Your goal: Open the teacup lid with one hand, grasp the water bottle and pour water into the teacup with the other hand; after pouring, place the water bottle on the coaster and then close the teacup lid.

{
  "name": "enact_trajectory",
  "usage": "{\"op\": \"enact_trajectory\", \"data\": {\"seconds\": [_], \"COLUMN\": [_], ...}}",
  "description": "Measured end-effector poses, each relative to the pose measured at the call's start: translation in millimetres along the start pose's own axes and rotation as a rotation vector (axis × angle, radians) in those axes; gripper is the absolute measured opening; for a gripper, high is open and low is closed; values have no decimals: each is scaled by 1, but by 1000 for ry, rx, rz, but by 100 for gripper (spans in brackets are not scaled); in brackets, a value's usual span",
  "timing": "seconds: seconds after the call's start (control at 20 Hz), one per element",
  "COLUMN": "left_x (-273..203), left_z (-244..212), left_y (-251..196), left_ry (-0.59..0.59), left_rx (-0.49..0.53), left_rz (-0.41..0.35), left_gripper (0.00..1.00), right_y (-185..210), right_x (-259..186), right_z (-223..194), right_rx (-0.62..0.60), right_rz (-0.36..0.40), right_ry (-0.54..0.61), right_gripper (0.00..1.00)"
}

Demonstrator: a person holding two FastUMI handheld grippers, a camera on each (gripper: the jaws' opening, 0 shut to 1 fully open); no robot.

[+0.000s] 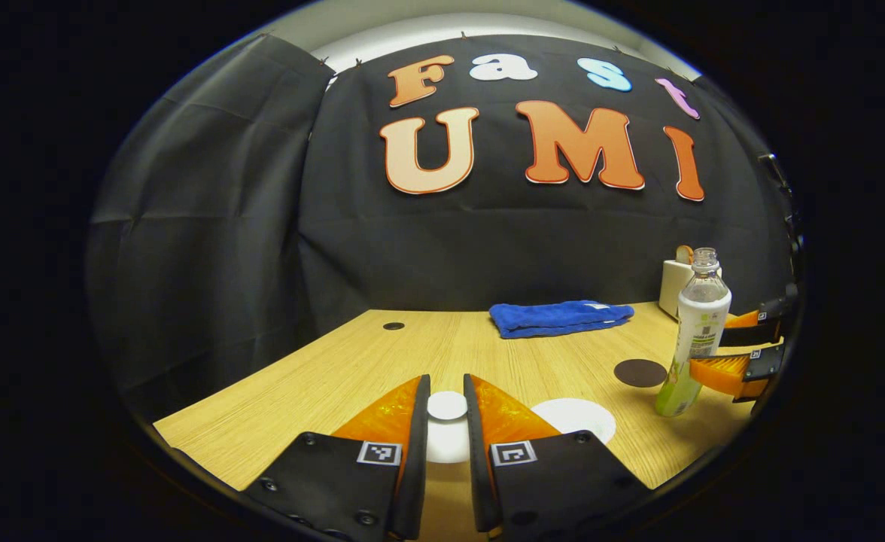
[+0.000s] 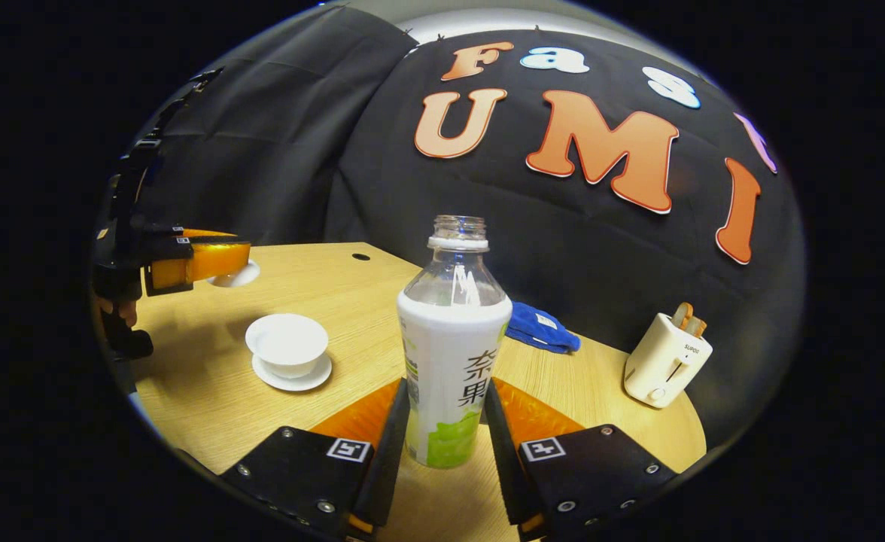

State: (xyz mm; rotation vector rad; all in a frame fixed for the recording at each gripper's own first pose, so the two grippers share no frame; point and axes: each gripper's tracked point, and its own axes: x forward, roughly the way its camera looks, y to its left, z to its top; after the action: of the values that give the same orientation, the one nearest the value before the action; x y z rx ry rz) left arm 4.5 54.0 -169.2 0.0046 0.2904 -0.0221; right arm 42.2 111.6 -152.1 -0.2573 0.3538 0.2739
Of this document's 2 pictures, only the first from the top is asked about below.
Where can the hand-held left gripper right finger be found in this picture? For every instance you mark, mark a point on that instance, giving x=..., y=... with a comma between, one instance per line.
x=475, y=467

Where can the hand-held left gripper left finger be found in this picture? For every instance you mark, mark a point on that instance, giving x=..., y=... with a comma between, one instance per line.
x=418, y=467

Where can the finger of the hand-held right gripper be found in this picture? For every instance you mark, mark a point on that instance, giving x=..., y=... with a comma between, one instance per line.
x=721, y=373
x=758, y=331

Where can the clear water bottle white label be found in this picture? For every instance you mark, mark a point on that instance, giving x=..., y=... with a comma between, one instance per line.
x=702, y=316

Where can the dark brown round coaster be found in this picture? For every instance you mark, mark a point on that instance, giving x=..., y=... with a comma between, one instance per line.
x=638, y=373

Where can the white teacup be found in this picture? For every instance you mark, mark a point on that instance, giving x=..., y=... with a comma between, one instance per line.
x=578, y=414

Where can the cream toaster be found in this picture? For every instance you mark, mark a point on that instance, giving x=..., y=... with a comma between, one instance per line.
x=672, y=286

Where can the brown bread slice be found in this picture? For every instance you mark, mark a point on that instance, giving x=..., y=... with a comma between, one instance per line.
x=684, y=254

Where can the blue folded towel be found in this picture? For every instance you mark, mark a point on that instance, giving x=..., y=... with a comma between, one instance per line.
x=555, y=320

